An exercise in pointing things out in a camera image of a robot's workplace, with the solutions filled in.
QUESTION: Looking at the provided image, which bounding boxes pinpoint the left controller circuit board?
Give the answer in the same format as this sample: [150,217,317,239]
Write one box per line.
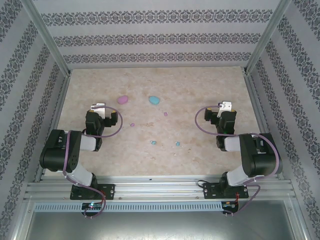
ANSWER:
[81,202,103,210]

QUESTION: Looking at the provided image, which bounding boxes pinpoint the steel sheet shelf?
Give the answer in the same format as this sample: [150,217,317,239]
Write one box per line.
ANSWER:
[23,199,307,240]

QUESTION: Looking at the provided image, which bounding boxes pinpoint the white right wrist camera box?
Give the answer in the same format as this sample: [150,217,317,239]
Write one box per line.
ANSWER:
[216,101,233,118]

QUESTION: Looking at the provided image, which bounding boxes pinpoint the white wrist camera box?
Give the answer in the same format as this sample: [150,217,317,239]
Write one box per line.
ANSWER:
[90,102,107,118]
[216,101,233,118]

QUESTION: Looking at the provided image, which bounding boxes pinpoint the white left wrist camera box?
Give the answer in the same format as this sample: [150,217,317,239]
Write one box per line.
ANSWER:
[90,102,107,118]

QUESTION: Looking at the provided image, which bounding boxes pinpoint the aluminium side rail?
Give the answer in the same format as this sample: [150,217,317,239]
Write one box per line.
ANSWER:
[244,73,287,181]
[33,74,72,183]

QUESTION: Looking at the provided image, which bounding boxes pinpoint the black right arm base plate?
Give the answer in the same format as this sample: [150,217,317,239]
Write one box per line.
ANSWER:
[202,182,250,200]

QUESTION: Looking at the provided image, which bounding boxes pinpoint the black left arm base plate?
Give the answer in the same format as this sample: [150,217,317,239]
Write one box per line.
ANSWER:
[69,183,116,201]

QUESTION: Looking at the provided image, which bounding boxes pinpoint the aluminium frame post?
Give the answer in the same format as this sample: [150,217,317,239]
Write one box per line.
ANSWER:
[19,0,73,77]
[243,0,295,75]

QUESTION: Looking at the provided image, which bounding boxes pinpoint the aluminium mounting rail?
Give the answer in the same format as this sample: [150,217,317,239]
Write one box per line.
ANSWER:
[24,174,293,201]

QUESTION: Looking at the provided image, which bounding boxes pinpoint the grey slotted cable duct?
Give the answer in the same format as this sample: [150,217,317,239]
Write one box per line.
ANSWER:
[33,201,223,213]

